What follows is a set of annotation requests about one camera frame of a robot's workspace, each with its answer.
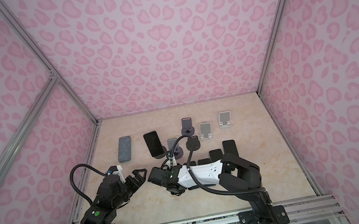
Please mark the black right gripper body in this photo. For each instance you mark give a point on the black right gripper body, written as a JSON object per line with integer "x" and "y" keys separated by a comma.
{"x": 167, "y": 186}

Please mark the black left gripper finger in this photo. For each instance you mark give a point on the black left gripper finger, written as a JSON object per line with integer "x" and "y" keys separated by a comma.
{"x": 140, "y": 172}
{"x": 142, "y": 179}

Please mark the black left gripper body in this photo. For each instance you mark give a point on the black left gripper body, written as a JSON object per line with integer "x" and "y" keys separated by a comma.
{"x": 131, "y": 186}

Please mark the blue-edged black phone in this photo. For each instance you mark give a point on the blue-edged black phone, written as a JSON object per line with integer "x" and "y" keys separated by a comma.
{"x": 204, "y": 161}

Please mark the black front phone stand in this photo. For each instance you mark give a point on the black front phone stand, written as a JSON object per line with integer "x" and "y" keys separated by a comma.
{"x": 193, "y": 143}

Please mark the green-edged black phone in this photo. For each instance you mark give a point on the green-edged black phone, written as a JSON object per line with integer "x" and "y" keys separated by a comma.
{"x": 216, "y": 155}

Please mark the grey round stand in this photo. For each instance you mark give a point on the grey round stand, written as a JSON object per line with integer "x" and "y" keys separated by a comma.
{"x": 177, "y": 150}
{"x": 187, "y": 127}

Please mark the white folding phone stand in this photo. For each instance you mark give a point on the white folding phone stand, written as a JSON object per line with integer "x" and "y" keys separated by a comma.
{"x": 205, "y": 131}

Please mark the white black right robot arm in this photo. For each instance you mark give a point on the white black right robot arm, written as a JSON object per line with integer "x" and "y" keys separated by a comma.
{"x": 229, "y": 176}

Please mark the black left rear stand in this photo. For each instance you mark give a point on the black left rear stand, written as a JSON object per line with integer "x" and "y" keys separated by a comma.
{"x": 163, "y": 155}

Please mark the white rear right stand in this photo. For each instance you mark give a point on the white rear right stand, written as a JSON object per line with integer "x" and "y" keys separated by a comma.
{"x": 225, "y": 119}

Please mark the grey foam pad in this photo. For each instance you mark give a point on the grey foam pad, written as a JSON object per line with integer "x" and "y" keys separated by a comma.
{"x": 124, "y": 149}

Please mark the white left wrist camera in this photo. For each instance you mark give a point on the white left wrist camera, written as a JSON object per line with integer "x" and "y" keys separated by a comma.
{"x": 117, "y": 170}

